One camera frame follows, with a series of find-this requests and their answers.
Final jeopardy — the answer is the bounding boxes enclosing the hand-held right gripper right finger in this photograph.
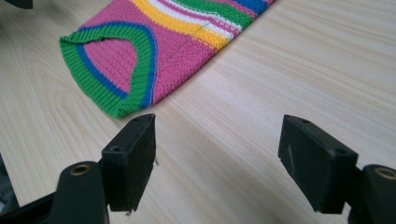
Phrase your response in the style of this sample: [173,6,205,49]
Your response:
[277,114,360,215]

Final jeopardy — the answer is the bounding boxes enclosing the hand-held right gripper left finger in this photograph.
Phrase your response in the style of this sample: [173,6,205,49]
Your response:
[100,113,157,215]

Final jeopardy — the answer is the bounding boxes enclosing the striped knit garment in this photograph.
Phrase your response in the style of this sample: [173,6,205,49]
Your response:
[58,0,276,119]

